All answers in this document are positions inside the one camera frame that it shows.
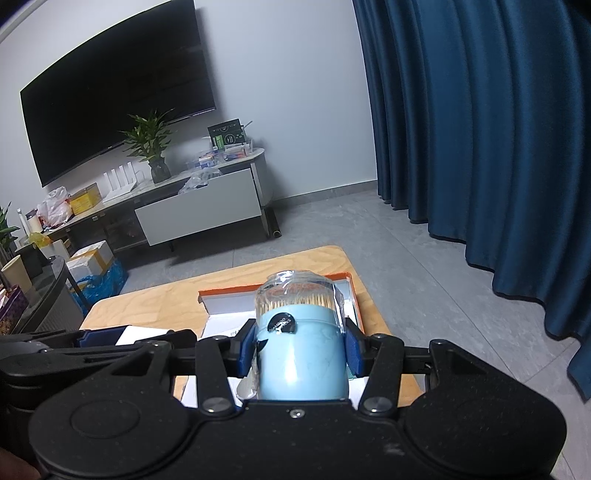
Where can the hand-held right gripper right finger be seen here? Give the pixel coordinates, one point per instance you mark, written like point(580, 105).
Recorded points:
point(355, 350)

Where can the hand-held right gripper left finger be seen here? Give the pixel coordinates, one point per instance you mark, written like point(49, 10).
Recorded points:
point(247, 346)

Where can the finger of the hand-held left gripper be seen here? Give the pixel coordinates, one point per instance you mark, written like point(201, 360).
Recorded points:
point(97, 338)

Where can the orange-edged box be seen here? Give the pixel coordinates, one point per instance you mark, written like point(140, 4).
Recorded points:
point(226, 304)

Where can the light blue toothpick jar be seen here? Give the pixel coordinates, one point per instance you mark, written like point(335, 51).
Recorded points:
point(300, 360)

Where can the dark round coffee table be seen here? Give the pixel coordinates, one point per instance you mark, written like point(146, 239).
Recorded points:
point(51, 304)

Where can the blue wrapped boxes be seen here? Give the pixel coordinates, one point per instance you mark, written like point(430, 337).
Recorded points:
point(101, 277)

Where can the purple patterned box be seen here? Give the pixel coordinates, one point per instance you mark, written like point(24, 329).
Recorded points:
point(14, 309)

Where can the black square box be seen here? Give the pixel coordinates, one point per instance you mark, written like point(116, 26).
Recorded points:
point(32, 261)

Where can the beige cup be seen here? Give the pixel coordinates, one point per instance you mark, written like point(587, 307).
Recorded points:
point(17, 272)

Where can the black roll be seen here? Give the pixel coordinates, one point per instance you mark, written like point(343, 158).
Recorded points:
point(273, 225)

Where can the white and red plastic bag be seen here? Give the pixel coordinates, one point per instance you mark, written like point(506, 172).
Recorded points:
point(55, 210)

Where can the yellow box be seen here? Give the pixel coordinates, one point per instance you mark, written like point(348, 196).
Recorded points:
point(85, 199)

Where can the leafy green plant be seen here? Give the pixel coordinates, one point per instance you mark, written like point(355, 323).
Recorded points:
point(7, 230)

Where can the grey television cabinet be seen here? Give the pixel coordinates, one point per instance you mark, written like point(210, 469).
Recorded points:
point(198, 212)

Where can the white router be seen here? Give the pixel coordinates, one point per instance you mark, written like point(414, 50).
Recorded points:
point(122, 187)

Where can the clear plastic bag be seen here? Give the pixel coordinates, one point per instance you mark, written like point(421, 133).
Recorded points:
point(198, 182)

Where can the potted plant in dark pot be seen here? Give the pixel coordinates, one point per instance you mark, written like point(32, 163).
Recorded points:
point(159, 168)

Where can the clear plastic containers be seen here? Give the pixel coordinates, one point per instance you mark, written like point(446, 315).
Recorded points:
point(221, 157)

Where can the black and green package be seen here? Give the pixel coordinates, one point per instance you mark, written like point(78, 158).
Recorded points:
point(226, 134)

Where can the black television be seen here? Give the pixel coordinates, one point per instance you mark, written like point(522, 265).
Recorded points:
point(115, 92)

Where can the blue curtain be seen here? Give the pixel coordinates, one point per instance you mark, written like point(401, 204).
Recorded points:
point(485, 138)

